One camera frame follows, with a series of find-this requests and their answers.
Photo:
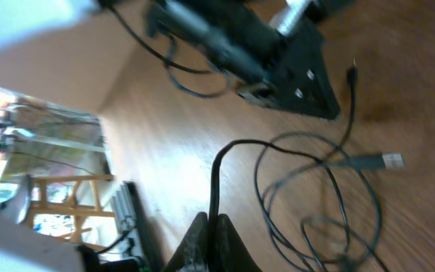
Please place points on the wooden easel frame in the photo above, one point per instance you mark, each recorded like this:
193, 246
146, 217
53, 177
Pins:
79, 213

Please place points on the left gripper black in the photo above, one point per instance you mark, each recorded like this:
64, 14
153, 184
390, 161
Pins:
237, 42

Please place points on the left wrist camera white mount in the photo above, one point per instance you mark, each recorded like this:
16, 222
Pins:
289, 19

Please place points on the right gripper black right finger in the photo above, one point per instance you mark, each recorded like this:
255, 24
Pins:
231, 254

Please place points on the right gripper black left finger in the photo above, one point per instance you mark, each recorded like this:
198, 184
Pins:
191, 254

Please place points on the aluminium rail table edge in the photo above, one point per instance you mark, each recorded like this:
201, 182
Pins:
130, 217

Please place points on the brown cardboard panel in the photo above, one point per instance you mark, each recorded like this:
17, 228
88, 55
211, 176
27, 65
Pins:
66, 52

